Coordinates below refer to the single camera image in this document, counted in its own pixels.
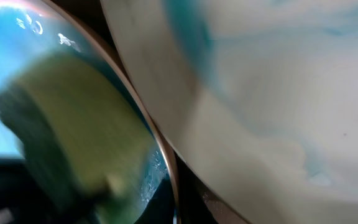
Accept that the green yellow sponge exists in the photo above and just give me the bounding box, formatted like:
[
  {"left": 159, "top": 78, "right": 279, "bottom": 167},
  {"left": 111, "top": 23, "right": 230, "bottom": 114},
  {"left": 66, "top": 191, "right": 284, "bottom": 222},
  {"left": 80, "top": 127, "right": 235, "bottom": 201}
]
[{"left": 0, "top": 53, "right": 155, "bottom": 223}]

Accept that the white plate stained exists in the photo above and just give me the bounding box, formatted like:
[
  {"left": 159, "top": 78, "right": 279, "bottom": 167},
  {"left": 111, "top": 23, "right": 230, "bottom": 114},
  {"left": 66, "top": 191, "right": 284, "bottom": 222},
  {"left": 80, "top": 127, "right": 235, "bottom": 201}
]
[{"left": 102, "top": 0, "right": 358, "bottom": 223}]

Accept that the black tray with blue water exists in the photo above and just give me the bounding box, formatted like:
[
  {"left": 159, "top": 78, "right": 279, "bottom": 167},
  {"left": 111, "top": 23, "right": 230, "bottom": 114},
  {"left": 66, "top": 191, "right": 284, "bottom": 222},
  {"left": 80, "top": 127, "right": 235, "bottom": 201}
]
[{"left": 0, "top": 1, "right": 168, "bottom": 223}]

